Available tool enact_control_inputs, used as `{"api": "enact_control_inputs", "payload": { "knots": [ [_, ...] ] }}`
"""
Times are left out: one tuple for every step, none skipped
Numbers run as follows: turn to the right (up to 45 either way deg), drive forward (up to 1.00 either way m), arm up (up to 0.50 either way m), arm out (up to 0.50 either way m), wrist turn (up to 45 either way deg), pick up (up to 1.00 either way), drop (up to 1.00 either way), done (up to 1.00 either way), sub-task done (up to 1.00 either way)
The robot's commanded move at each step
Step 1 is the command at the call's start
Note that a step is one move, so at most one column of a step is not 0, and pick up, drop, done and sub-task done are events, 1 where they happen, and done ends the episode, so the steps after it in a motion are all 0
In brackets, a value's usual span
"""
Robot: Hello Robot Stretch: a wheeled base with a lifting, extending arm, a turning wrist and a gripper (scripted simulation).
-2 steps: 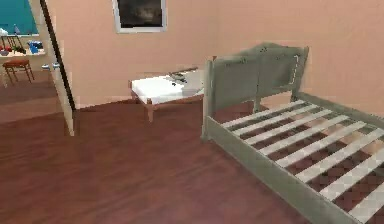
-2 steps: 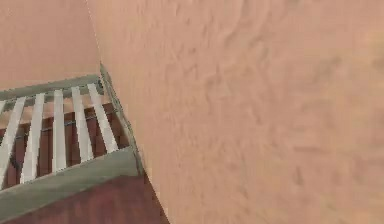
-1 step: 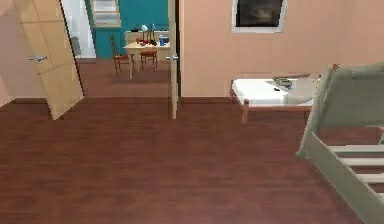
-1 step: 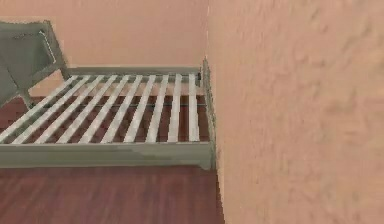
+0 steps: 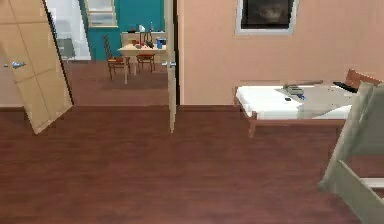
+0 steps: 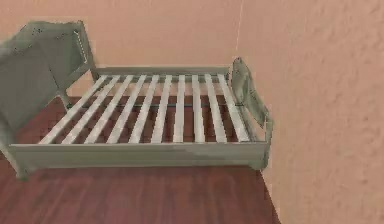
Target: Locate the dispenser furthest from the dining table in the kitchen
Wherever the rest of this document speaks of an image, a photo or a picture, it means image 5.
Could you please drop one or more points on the white bed with wooden frame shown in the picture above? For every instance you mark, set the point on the white bed with wooden frame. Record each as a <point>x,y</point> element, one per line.
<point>273,103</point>

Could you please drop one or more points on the light wooden dining table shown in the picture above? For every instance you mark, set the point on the light wooden dining table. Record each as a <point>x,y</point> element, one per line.
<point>133,50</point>

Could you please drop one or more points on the light wooden room door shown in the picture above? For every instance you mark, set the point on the light wooden room door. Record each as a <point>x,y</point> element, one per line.
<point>31,63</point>
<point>171,50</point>

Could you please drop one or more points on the grey book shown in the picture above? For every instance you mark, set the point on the grey book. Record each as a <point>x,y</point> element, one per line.
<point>294,90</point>

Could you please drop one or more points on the small black remote control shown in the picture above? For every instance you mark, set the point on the small black remote control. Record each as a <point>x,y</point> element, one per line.
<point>288,99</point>

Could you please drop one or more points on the beige kitchen counter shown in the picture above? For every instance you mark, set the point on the beige kitchen counter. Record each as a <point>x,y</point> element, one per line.
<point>131,37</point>

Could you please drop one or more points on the blue pot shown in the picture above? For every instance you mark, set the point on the blue pot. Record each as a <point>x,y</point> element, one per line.
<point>161,43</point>

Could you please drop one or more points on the white framed window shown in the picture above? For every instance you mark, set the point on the white framed window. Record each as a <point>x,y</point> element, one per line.
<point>101,13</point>

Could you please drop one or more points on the grey framed dark picture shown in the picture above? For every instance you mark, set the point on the grey framed dark picture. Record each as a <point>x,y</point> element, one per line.
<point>266,14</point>

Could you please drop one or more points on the blue pen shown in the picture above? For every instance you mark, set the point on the blue pen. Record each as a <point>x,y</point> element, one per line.
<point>301,96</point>

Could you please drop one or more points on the brown wooden chair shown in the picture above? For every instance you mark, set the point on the brown wooden chair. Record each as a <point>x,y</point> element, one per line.
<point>113,60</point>
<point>146,59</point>

